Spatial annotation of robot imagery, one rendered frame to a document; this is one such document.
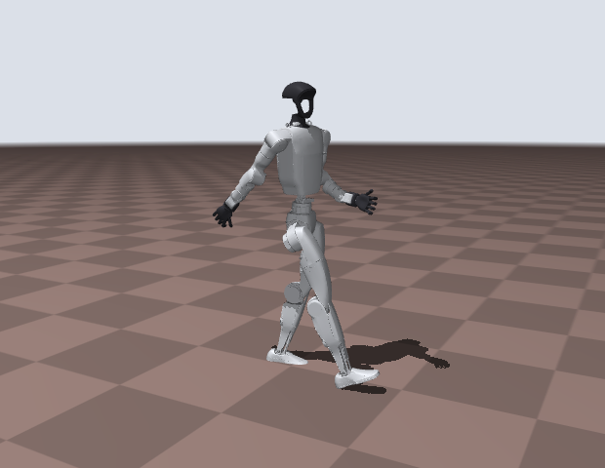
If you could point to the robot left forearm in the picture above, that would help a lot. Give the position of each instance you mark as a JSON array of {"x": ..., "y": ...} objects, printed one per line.
[{"x": 335, "y": 191}]

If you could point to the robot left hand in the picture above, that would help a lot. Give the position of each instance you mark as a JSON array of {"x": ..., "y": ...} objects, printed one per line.
[{"x": 363, "y": 201}]

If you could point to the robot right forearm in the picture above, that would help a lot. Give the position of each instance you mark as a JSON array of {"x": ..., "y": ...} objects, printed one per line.
[{"x": 241, "y": 190}]

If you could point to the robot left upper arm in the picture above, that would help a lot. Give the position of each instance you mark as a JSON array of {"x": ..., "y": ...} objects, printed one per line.
[{"x": 326, "y": 141}]

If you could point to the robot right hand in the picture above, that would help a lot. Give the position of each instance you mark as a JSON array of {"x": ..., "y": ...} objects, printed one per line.
[{"x": 224, "y": 214}]

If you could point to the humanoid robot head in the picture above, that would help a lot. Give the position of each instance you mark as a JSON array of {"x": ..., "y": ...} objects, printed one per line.
[{"x": 299, "y": 91}]

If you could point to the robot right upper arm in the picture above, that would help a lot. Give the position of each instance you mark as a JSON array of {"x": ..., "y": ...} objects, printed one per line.
[{"x": 274, "y": 142}]

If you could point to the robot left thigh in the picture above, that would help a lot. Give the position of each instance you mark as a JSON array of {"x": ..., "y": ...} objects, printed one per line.
[{"x": 297, "y": 291}]

